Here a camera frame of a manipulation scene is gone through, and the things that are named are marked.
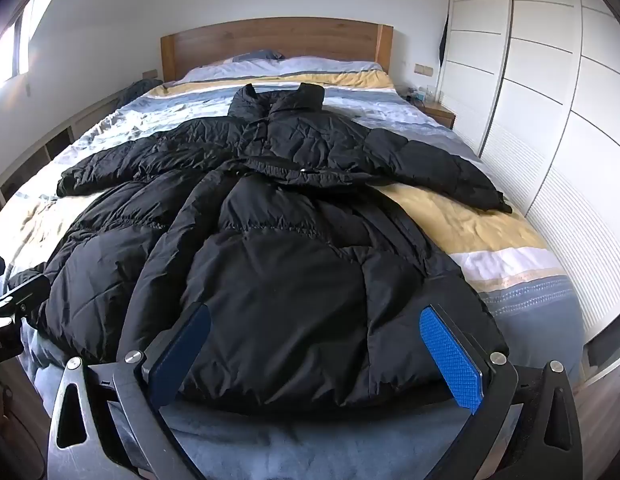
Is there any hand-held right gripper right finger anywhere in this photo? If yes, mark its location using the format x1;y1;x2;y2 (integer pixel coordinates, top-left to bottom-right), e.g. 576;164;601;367
419;304;584;480

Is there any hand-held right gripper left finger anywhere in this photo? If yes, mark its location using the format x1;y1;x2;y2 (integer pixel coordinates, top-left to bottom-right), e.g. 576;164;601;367
47;302;212;480

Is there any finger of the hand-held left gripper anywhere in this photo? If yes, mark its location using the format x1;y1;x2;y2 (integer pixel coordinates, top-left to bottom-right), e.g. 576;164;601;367
7;272;51;317

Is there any black puffer coat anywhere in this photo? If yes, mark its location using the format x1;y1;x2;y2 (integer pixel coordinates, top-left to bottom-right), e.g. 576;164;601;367
32;82;513;408

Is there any striped bed blanket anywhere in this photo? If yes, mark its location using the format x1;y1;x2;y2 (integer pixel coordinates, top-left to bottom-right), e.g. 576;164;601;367
0;55;586;480

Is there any low white shelf unit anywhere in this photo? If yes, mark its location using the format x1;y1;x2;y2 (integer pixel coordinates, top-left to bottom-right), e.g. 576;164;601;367
0;92;121;221

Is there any dark crumpled cloth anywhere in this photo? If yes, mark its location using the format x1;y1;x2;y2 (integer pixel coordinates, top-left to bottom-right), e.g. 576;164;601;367
114;79;163;110

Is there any window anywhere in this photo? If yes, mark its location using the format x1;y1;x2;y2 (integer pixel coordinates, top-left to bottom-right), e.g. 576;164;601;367
0;0;48;96

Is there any wooden nightstand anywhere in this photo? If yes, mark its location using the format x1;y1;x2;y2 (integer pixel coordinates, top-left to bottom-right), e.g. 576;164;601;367
419;100;457;130

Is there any white wardrobe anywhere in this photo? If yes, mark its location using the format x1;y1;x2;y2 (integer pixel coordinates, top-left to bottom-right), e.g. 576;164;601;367
437;0;620;348

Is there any grey-blue pillow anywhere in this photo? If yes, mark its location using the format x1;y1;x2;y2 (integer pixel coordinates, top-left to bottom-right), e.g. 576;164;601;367
233;49;285;63

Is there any pale lavender pillow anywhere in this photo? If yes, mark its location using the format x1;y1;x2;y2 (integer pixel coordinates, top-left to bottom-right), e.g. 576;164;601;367
181;55;383;83

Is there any wooden bed headboard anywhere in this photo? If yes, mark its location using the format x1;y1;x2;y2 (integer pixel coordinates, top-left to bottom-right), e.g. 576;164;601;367
160;17;395;83

